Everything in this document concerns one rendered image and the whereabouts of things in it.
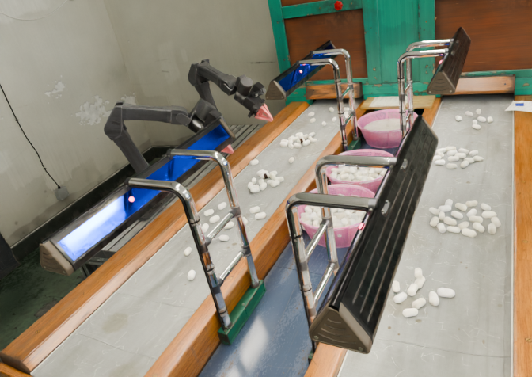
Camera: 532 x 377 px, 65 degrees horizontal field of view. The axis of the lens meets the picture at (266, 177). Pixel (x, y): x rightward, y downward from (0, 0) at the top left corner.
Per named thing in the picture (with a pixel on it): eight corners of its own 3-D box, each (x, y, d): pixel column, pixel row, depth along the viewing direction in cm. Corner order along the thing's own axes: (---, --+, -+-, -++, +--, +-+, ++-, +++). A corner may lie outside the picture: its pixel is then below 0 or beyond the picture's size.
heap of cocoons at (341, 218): (291, 243, 135) (288, 226, 132) (317, 204, 152) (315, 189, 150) (364, 254, 123) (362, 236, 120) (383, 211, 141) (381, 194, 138)
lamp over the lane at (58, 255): (42, 270, 82) (26, 240, 79) (214, 138, 129) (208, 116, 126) (69, 277, 78) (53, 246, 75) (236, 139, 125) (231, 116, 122)
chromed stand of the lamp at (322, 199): (309, 370, 93) (274, 198, 73) (338, 306, 108) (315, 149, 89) (397, 396, 84) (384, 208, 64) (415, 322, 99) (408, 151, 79)
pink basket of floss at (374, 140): (376, 157, 179) (374, 136, 174) (348, 137, 202) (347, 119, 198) (431, 140, 183) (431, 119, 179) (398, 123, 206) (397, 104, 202)
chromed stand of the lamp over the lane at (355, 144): (306, 163, 186) (290, 62, 166) (321, 144, 201) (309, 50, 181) (347, 165, 177) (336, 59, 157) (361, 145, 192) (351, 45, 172)
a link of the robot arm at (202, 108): (214, 105, 170) (189, 89, 165) (217, 111, 163) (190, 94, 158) (199, 128, 173) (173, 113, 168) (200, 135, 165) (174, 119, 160)
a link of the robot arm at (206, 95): (228, 128, 218) (204, 67, 209) (218, 133, 215) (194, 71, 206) (222, 129, 223) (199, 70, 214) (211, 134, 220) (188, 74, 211)
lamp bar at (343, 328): (309, 341, 55) (300, 300, 52) (403, 142, 102) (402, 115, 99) (369, 357, 51) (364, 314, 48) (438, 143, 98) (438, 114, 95)
